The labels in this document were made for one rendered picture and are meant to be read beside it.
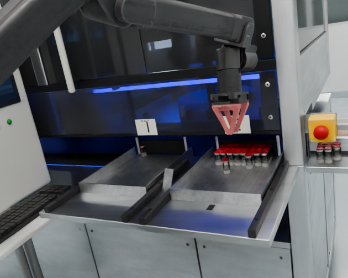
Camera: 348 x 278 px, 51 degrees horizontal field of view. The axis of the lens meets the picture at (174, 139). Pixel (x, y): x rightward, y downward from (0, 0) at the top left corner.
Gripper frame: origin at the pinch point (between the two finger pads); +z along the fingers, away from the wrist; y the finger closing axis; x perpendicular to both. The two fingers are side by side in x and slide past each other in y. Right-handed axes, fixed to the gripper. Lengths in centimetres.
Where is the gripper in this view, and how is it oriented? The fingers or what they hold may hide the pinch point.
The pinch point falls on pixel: (232, 130)
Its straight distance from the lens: 90.1
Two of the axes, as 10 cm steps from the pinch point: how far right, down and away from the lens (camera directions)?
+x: -8.8, 0.2, 4.7
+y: 4.7, -1.4, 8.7
